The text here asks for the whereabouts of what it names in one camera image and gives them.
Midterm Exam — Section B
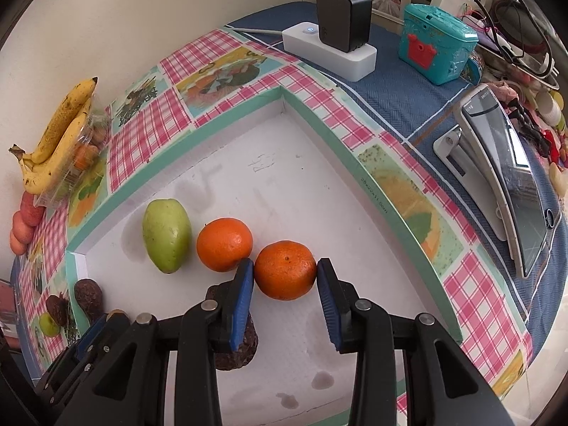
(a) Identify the teal toy camera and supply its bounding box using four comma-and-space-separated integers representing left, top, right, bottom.
397, 3, 480, 86

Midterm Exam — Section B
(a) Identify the tablet with white case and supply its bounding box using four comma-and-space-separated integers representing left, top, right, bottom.
459, 83, 562, 279

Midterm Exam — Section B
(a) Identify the green guava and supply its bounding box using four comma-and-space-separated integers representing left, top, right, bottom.
142, 198, 193, 274
39, 313, 60, 338

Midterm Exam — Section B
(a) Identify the orange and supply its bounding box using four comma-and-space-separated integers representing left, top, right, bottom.
73, 144, 98, 167
196, 217, 253, 273
254, 240, 318, 301

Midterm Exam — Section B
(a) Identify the clear plastic fruit container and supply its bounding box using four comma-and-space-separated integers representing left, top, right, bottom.
35, 106, 113, 208
0, 277, 18, 338

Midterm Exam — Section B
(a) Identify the black charger block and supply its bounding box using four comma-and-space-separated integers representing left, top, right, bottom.
316, 0, 372, 53

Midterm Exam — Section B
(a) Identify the translucent plastic bag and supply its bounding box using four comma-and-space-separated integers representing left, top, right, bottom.
370, 0, 405, 21

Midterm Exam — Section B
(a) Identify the white power strip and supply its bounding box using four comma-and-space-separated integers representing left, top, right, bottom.
282, 22, 378, 83

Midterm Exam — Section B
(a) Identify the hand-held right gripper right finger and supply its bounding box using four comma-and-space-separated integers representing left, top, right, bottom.
316, 257, 507, 426

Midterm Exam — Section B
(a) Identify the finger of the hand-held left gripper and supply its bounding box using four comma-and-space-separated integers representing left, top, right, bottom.
73, 312, 111, 358
34, 313, 134, 413

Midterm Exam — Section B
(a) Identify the yellow banana bunch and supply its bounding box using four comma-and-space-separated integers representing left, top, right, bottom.
9, 77, 99, 195

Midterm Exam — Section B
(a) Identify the black cable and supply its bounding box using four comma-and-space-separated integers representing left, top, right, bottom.
426, 0, 561, 76

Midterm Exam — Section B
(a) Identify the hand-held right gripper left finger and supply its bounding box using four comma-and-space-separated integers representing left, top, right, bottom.
55, 258, 256, 426

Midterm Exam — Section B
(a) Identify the white power strip cord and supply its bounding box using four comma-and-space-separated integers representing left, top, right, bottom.
233, 27, 285, 37

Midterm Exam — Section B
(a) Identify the dark brown avocado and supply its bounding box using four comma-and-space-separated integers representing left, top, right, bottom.
73, 279, 105, 322
205, 284, 259, 371
45, 295, 69, 326

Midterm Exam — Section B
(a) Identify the white tablet stand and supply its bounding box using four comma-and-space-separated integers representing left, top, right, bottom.
432, 124, 509, 242

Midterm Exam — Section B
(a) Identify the checkered box with white inside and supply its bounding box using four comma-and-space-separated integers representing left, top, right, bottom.
18, 27, 535, 426

